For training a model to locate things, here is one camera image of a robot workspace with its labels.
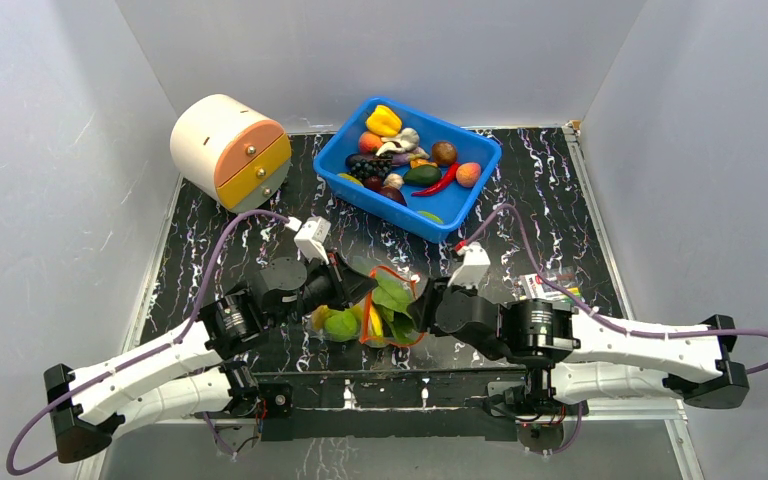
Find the red toy chili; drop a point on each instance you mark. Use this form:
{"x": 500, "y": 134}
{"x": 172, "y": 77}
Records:
{"x": 447, "y": 179}

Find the light green toy fruit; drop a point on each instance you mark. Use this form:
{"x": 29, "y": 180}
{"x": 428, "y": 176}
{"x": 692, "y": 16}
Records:
{"x": 341, "y": 326}

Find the dark red toy plum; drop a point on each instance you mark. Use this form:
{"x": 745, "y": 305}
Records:
{"x": 373, "y": 183}

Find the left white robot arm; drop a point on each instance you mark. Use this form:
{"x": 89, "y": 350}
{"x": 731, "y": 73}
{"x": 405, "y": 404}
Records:
{"x": 195, "y": 367}

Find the blue plastic bin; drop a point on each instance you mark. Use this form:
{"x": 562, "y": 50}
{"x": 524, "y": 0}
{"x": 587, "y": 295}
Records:
{"x": 452, "y": 205}

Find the green toy leaf vegetable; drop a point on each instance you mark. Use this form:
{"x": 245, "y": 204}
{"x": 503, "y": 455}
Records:
{"x": 390, "y": 300}

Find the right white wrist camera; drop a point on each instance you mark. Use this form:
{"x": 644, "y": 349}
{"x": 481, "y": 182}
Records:
{"x": 475, "y": 264}

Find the yellow green toy mango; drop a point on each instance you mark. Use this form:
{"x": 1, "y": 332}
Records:
{"x": 350, "y": 179}

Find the yellow toy bell pepper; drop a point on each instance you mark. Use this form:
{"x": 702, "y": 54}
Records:
{"x": 384, "y": 122}

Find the dark purple toy grapes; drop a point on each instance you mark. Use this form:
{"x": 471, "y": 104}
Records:
{"x": 362, "y": 166}

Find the clear orange zip bag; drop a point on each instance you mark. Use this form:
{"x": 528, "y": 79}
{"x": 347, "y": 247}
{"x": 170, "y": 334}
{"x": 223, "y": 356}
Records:
{"x": 377, "y": 341}

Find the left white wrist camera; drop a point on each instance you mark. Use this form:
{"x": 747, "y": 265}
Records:
{"x": 310, "y": 238}

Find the round cream drawer cabinet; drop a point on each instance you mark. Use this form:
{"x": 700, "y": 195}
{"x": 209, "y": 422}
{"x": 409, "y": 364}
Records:
{"x": 233, "y": 153}

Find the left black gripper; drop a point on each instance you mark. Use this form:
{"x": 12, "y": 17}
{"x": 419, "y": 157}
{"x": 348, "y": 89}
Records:
{"x": 346, "y": 282}

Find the toy peach right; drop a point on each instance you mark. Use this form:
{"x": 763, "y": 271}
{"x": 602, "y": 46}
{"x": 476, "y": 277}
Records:
{"x": 468, "y": 174}

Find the green toy lime slice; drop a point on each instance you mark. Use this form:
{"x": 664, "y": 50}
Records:
{"x": 431, "y": 217}

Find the toy peach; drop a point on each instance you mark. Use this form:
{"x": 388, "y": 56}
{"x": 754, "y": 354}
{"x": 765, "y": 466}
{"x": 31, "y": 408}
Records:
{"x": 369, "y": 143}
{"x": 468, "y": 174}

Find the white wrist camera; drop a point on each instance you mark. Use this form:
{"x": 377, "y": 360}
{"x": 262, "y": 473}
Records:
{"x": 310, "y": 238}
{"x": 475, "y": 264}

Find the dark red toy onion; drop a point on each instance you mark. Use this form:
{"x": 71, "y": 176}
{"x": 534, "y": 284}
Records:
{"x": 393, "y": 194}

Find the dark green toy avocado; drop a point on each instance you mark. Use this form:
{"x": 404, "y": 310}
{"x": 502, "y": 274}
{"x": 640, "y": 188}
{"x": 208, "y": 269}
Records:
{"x": 425, "y": 175}

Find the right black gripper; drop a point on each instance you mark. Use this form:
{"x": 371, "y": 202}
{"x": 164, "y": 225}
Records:
{"x": 432, "y": 307}

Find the brown toy kiwi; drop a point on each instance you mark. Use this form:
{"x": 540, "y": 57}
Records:
{"x": 444, "y": 154}

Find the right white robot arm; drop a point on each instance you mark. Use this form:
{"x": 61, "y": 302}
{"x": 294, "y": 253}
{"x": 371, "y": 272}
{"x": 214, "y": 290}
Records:
{"x": 571, "y": 358}

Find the orange toy food piece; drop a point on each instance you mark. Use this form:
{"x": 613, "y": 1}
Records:
{"x": 418, "y": 162}

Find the toy peach left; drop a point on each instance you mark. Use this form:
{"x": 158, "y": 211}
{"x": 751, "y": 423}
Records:
{"x": 369, "y": 143}

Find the toy mushroom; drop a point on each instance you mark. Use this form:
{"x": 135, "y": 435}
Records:
{"x": 393, "y": 181}

